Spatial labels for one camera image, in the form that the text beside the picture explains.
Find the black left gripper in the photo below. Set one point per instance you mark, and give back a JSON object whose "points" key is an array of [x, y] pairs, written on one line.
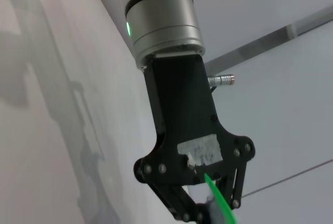
{"points": [[182, 109]]}

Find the silver connector on left gripper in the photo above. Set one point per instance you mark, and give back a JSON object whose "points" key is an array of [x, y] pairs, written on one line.
{"points": [[221, 80]]}

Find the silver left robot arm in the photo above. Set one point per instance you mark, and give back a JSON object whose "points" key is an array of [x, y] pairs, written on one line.
{"points": [[161, 16]]}

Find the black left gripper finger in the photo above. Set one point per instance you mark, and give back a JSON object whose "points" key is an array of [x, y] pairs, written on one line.
{"points": [[182, 200], [236, 187]]}

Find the clear document bag green zipper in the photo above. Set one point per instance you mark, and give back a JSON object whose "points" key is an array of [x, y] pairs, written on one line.
{"points": [[221, 203]]}

